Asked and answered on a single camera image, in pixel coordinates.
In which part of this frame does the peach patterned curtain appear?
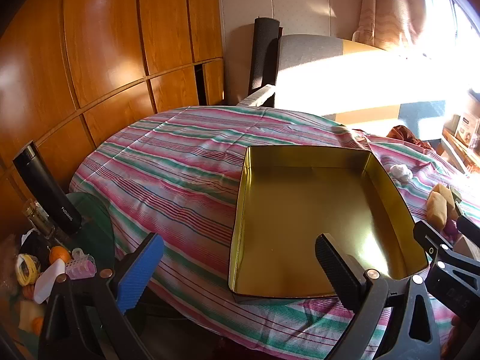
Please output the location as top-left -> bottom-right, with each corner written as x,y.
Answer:
352,0 -> 428,49

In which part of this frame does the green round side table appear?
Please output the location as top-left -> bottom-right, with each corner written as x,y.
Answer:
7,192 -> 117,346

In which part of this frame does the white plastic bag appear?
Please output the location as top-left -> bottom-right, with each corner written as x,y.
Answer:
390,164 -> 413,182

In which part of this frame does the rattan glass-top table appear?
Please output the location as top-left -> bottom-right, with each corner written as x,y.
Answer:
440,125 -> 480,175

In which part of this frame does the black thermos bottle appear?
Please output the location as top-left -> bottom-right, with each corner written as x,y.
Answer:
12,140 -> 82,235

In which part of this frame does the pale yellow block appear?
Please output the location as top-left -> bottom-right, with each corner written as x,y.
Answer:
19,300 -> 46,332

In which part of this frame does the bright window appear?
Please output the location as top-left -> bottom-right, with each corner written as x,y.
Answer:
416,0 -> 480,94

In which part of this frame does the brown orange jacket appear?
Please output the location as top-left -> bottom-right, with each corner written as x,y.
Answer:
386,125 -> 436,151

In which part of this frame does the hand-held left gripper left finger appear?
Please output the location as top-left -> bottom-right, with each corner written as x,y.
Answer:
39,232 -> 164,360

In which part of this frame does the white plastic case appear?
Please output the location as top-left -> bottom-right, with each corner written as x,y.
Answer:
33,259 -> 66,304

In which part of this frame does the glass jar gold lid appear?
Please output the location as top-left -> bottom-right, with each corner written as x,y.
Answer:
22,199 -> 61,241

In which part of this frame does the black foam roll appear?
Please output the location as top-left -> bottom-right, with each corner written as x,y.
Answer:
248,17 -> 283,100

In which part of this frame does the printed cardboard box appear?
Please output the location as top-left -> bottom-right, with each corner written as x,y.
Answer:
455,112 -> 480,147

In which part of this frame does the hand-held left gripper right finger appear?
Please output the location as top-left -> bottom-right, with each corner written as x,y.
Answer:
315,233 -> 443,360

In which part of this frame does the gold metal tin box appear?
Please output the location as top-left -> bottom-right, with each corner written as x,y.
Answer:
228,144 -> 429,305

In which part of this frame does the yellow tape roll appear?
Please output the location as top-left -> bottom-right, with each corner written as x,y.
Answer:
15,254 -> 41,286

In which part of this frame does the pink green striped bedsheet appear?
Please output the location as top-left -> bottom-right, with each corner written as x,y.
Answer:
69,106 -> 480,360

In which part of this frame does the grey yellow blue sofa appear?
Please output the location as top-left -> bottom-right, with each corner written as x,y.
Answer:
236,34 -> 451,124

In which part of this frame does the yellow sponge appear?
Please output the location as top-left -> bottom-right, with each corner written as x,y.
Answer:
433,184 -> 456,220
426,191 -> 448,229

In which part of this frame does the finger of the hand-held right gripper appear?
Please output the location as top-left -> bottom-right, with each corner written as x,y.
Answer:
413,220 -> 456,271
455,214 -> 480,246

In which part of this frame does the pink hair roller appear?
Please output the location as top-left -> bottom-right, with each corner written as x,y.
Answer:
65,248 -> 97,280

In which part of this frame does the wooden wardrobe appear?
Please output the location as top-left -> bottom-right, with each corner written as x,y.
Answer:
0,0 -> 226,241

